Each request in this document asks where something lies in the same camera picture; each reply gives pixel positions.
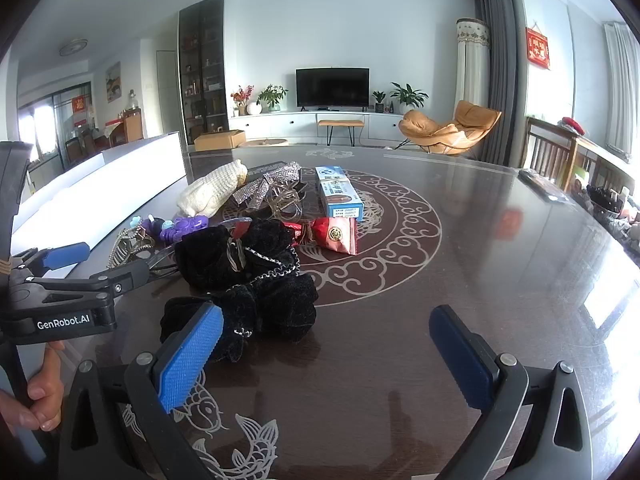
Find red flowers in vase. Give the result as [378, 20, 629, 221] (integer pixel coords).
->
[230, 85, 255, 117]

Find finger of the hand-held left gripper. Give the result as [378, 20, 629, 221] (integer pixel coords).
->
[19, 259, 151, 307]
[11, 241, 91, 279]

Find brown cardboard box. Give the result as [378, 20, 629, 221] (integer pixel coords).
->
[193, 129, 247, 152]

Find small red packet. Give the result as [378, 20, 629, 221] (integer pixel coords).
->
[281, 221, 313, 247]

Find white storage box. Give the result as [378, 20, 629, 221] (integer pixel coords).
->
[10, 131, 188, 261]

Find person's left hand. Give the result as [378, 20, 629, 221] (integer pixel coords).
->
[0, 340, 66, 433]

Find rhinestone bow hair clip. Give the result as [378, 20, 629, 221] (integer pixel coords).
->
[232, 160, 307, 222]

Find white curtain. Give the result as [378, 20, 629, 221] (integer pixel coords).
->
[602, 20, 640, 162]

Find dark glass display cabinet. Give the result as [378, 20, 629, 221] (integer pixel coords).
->
[178, 0, 225, 144]

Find white television cabinet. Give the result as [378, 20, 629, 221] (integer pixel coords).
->
[228, 110, 417, 144]

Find wooden slatted side table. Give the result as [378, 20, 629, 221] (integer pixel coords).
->
[522, 115, 602, 192]

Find wooden dining chairs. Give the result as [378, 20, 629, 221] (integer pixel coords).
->
[64, 127, 113, 167]

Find dark wooden desktop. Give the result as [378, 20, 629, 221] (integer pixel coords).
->
[0, 142, 640, 480]

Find standing air conditioner with cover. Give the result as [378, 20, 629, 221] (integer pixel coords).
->
[455, 17, 490, 122]

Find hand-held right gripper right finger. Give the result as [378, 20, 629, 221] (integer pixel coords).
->
[429, 305, 598, 480]

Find orange lounge chair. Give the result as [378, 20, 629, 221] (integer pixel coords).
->
[398, 100, 503, 156]

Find beige bow hair clip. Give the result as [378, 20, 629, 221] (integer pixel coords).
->
[176, 159, 248, 218]

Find framed wall painting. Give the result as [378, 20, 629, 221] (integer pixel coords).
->
[105, 61, 123, 105]

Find large leafy potted plant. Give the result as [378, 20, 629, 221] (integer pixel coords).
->
[389, 82, 430, 111]

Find wooden bench with black legs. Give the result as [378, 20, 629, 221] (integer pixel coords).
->
[318, 119, 365, 147]

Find grey curtain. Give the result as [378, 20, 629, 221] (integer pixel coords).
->
[473, 0, 527, 167]

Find black television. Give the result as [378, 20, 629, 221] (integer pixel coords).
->
[295, 67, 371, 110]

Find purple butterfly toy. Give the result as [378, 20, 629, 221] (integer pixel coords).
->
[129, 213, 209, 247]

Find red snack packet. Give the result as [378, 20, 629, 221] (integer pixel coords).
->
[310, 216, 360, 256]

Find pile of mixed clutter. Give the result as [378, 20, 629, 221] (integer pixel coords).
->
[572, 177, 640, 253]

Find red wall hanging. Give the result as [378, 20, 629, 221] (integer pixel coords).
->
[524, 21, 551, 71]

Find beige woven claw clip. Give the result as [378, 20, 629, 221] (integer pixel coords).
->
[106, 227, 154, 271]

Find blue cardboard box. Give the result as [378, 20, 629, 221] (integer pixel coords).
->
[315, 165, 359, 219]

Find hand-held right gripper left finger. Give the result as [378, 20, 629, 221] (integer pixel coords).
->
[59, 302, 224, 480]

